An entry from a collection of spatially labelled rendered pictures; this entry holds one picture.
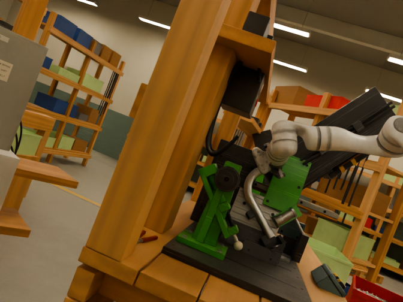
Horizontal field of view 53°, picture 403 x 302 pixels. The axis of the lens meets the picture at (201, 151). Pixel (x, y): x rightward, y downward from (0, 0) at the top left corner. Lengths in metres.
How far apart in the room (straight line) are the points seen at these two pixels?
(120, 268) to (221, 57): 0.71
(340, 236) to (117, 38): 9.51
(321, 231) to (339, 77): 6.95
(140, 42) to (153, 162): 11.12
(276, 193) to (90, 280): 0.77
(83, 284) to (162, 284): 0.18
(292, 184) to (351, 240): 2.58
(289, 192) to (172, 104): 0.73
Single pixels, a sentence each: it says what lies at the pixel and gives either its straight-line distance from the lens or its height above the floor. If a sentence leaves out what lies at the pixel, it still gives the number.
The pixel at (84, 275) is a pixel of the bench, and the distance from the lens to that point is 0.97.
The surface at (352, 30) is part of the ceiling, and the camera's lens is 8.97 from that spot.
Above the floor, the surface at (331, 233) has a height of 0.85.
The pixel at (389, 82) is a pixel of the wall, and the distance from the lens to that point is 10.95.
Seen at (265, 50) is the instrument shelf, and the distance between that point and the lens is 1.20.
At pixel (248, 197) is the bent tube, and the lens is 1.43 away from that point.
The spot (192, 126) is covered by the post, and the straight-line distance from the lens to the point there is 1.27.
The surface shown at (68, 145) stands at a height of 0.34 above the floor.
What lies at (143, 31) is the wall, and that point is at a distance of 12.04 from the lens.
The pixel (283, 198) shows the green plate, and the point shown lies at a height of 1.12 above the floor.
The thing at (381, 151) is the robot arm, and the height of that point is 1.35.
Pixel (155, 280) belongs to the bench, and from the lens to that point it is 0.92.
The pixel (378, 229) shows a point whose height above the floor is 0.91.
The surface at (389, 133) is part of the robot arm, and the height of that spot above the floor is 1.40.
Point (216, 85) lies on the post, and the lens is 1.28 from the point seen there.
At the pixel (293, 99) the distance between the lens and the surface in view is 5.41.
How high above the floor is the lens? 1.18
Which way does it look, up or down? level
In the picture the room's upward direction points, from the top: 21 degrees clockwise
